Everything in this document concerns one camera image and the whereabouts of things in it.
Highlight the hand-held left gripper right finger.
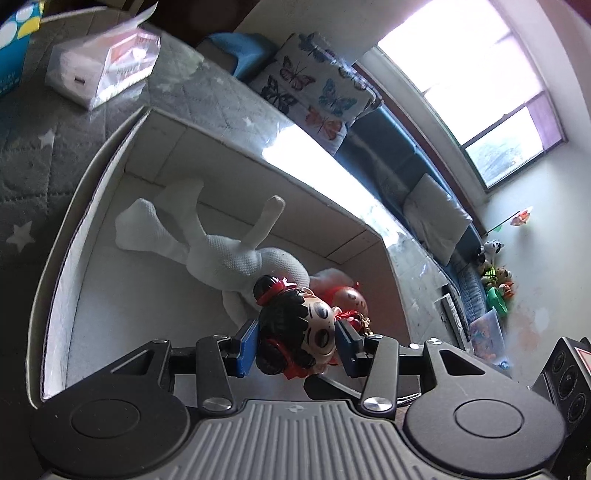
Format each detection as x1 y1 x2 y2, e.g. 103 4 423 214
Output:
334 318 514 417

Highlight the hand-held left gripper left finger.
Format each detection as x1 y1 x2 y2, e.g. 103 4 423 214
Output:
111 318 260 414

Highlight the black-haired doll figure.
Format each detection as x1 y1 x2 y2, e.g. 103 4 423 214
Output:
253 274 345 380

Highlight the cardboard box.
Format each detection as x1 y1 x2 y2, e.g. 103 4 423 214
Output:
25 105 422 411

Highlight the red pink-faced doll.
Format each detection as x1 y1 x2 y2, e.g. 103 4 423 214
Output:
308 267 376 340

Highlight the white plush toy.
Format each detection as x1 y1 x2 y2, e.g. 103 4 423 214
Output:
114 178 315 325

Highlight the clear plastic container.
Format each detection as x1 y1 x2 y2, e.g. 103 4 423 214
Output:
468 308 509 371

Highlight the green plastic toy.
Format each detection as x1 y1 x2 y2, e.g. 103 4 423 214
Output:
484 286 509 316

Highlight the grey remote control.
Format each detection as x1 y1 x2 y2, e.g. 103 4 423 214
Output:
440 283 468 348

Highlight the panda plush toy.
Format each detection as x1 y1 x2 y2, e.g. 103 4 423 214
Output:
477 239 505 265

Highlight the white pillow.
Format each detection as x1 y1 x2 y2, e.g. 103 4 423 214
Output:
403 174 474 267

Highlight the pinwheel on stick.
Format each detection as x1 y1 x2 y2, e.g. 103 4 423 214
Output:
485 207 533 234

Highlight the dark blue sofa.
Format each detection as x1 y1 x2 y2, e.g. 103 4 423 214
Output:
331 105 491 334

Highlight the butterfly print pillow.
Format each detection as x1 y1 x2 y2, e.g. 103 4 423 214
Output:
248 31 385 156

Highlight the blue cushion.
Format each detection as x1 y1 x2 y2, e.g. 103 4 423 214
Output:
198 32 279 80

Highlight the window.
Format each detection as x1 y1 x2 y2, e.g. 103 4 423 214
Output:
359 0 570 191

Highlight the plastic-wrapped tissue pack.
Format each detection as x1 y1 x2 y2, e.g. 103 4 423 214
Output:
45 4 162 112

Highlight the blue carton with white dots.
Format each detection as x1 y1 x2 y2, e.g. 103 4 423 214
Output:
0 0 47 99

